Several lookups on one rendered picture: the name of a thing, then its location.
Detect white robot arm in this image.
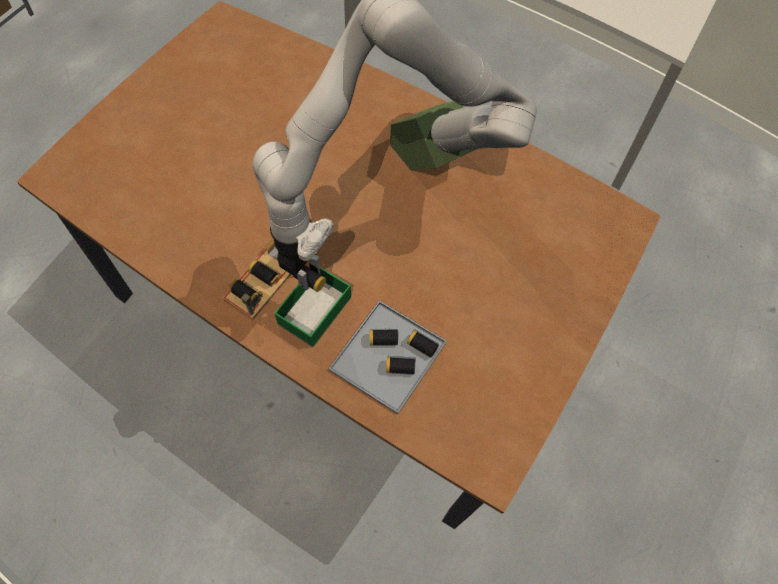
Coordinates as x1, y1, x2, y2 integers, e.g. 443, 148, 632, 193
253, 0, 537, 227

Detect black battery with yellow end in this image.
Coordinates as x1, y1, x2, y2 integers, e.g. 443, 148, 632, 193
370, 330, 398, 345
302, 265, 326, 292
407, 331, 439, 358
248, 260, 278, 286
386, 357, 415, 375
231, 280, 258, 300

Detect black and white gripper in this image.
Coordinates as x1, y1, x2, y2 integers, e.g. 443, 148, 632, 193
269, 210, 333, 290

